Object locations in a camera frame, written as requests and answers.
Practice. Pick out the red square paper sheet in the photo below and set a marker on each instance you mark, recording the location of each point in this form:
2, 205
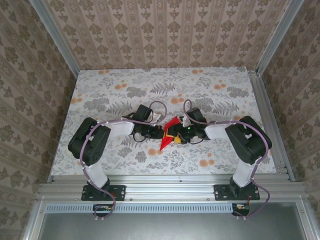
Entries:
165, 142

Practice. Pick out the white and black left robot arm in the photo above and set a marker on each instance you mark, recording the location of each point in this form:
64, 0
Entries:
90, 145

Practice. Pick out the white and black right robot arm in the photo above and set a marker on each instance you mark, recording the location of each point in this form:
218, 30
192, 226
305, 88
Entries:
250, 145

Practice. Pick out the grey metal sheet panel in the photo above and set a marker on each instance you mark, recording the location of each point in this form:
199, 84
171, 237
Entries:
170, 227

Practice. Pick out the floral patterned table mat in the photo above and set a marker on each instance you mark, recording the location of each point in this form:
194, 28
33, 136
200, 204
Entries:
150, 82

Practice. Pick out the black connector board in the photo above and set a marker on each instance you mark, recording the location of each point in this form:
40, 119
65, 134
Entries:
243, 212
101, 212

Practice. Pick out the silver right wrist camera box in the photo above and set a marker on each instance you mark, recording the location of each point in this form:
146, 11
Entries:
185, 120

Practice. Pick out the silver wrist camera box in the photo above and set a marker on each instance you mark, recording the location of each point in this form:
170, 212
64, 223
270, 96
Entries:
185, 120
156, 117

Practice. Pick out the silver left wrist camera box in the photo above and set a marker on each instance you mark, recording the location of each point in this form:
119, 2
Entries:
156, 117

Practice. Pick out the aluminium mounting rail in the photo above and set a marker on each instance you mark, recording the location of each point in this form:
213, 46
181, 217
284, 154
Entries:
170, 190

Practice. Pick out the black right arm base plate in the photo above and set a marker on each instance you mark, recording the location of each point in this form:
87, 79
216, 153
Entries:
222, 192

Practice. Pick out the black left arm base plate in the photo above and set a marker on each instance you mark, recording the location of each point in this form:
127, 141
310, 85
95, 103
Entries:
117, 192

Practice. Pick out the aluminium side rail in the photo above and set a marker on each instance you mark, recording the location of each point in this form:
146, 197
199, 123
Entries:
261, 95

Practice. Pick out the aluminium frame post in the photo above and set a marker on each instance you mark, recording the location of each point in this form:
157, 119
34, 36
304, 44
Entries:
277, 37
58, 37

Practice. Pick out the aluminium frame side bar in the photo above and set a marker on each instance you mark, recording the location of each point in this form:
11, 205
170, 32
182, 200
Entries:
35, 220
303, 220

